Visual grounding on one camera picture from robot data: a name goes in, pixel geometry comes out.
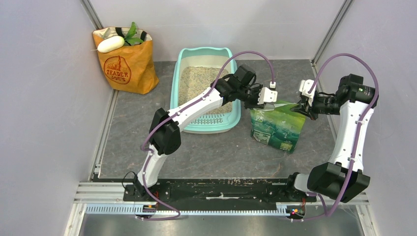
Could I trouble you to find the green litter bag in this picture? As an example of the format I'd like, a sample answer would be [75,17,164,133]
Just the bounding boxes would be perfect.
[250,100,306,153]

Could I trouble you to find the teal plastic litter box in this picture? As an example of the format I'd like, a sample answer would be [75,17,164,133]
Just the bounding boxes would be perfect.
[170,47,241,134]

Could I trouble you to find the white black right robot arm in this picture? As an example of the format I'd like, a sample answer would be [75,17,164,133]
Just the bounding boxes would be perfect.
[284,74,376,203]

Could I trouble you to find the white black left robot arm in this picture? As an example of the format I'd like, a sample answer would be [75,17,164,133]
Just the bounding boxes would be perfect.
[125,65,264,201]

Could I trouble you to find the beige cat litter pellets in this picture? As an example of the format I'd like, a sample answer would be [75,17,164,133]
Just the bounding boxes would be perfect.
[178,66,220,105]

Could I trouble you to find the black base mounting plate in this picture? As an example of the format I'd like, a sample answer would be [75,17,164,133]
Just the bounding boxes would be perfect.
[122,178,316,211]

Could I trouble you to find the orange Trader Joe's paper bag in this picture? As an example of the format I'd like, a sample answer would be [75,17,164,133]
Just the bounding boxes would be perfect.
[97,29,159,94]

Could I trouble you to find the green leafy vegetable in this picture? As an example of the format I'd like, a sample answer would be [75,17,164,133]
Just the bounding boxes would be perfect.
[124,22,144,46]

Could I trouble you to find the white daikon radish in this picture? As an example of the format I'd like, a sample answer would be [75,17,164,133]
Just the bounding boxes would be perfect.
[97,36,125,53]

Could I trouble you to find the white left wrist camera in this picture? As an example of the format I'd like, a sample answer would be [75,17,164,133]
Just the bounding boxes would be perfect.
[257,82,278,105]

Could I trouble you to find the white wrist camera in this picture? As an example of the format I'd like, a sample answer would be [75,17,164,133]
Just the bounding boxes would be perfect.
[257,82,278,105]
[299,80,316,99]

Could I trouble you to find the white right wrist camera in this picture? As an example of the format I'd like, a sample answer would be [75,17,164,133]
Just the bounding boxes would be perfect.
[299,80,316,99]

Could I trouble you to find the aluminium rail frame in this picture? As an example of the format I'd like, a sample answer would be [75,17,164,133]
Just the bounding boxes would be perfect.
[64,182,379,236]

